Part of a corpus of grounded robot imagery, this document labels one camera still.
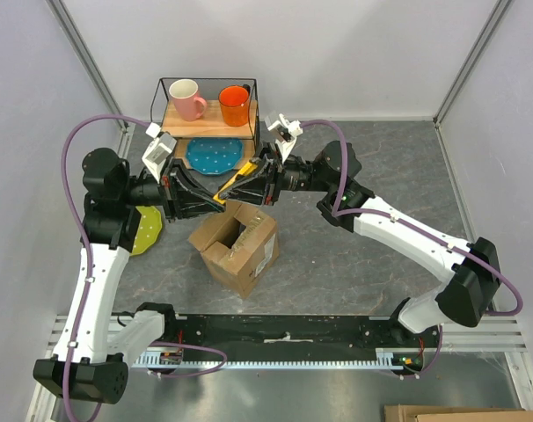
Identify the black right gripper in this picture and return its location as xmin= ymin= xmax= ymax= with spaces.
xmin=218 ymin=141 xmax=333 ymax=207

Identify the pink ceramic mug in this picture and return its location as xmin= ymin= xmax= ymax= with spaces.
xmin=169 ymin=79 xmax=208 ymax=121

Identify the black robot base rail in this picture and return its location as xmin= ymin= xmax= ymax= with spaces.
xmin=161 ymin=314 xmax=440 ymax=366

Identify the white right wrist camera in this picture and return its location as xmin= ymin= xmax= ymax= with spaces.
xmin=265 ymin=113 xmax=303 ymax=163

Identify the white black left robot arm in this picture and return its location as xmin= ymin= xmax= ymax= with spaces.
xmin=33 ymin=148 xmax=224 ymax=404

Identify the blue dotted plate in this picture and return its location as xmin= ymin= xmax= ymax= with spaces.
xmin=186 ymin=137 xmax=244 ymax=176

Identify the brown cardboard express box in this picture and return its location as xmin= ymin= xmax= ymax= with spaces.
xmin=189 ymin=200 xmax=279 ymax=299

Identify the yellow utility knife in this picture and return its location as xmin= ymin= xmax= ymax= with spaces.
xmin=213 ymin=161 xmax=258 ymax=204

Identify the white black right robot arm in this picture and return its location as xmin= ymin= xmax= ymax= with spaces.
xmin=215 ymin=141 xmax=501 ymax=346

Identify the cardboard sheet in corner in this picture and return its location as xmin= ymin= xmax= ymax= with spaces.
xmin=383 ymin=405 xmax=533 ymax=422

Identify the black wire wooden shelf rack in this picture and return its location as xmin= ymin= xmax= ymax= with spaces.
xmin=157 ymin=78 xmax=259 ymax=170

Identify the orange ceramic mug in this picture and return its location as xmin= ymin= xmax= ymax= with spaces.
xmin=218 ymin=84 xmax=251 ymax=127

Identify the green dotted plate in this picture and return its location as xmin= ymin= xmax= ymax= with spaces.
xmin=130 ymin=206 xmax=163 ymax=256

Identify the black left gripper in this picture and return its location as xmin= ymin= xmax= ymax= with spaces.
xmin=120 ymin=156 xmax=226 ymax=223

